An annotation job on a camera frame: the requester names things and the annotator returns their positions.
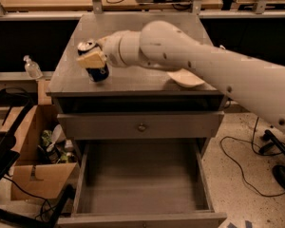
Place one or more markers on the grey wooden drawer cabinet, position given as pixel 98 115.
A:
pixel 134 89

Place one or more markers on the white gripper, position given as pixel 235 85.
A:
pixel 111 51

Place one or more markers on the white paper bowl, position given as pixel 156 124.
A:
pixel 185 78

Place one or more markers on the closed grey top drawer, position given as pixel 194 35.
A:
pixel 140 126

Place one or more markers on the black stand base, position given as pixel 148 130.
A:
pixel 278 170

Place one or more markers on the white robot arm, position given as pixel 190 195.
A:
pixel 257 85

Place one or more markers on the black chair frame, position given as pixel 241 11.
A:
pixel 8 157

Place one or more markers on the clear sanitizer pump bottle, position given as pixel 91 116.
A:
pixel 32 68

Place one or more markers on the blue pepsi can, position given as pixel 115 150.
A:
pixel 95 74

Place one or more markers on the open cardboard box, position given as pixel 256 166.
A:
pixel 41 171

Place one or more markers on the open grey middle drawer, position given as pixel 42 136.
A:
pixel 142 184

